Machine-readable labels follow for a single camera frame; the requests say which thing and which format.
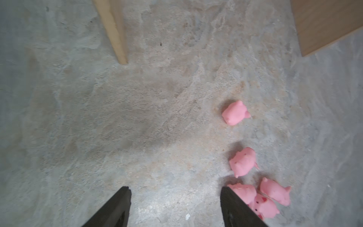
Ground pink toy pig top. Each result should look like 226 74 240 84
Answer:
222 100 251 126

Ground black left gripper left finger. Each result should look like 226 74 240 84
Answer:
82 186 132 227

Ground pink toy pig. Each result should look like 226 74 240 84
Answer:
248 194 280 220
229 147 260 178
222 100 251 126
260 177 292 206
227 183 257 204

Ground pink toy pig bottom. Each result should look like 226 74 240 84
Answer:
248 194 280 220

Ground wooden two-tier shelf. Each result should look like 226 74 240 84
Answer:
93 1 363 64

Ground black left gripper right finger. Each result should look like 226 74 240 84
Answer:
220 186 268 227

